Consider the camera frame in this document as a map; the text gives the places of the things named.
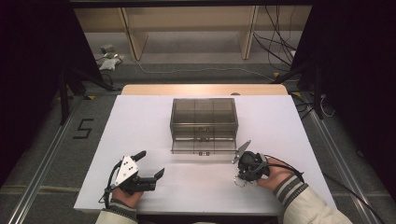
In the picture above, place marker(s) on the black tripod stand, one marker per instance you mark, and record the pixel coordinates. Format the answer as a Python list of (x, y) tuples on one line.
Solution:
[(317, 93), (63, 99)]

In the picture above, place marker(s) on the small grey box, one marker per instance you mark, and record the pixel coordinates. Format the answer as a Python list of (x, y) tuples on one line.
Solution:
[(107, 48)]

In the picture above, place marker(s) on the smoky transparent drawer organizer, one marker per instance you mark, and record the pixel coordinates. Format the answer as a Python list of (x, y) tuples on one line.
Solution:
[(186, 109)]

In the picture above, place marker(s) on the black curtain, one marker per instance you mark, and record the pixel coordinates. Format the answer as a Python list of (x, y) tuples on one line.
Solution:
[(358, 62), (31, 62)]

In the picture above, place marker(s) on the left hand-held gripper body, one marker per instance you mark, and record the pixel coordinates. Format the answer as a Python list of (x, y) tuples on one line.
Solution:
[(140, 184)]

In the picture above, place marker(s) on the aluminium rail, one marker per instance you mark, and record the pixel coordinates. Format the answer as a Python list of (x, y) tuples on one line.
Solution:
[(339, 161), (40, 174)]

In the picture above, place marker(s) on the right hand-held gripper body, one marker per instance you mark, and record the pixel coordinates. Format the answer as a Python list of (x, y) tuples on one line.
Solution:
[(252, 166)]

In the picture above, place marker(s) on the person's left hand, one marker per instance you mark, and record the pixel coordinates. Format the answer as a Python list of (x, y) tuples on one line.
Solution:
[(126, 199)]

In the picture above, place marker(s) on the person's right hand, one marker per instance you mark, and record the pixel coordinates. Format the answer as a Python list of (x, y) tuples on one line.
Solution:
[(277, 174)]

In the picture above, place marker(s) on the beige wooden furniture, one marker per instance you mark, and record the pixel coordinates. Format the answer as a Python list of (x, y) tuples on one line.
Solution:
[(186, 18)]

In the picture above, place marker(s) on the white cloth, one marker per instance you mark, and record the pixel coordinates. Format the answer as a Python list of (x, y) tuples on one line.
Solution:
[(109, 63)]

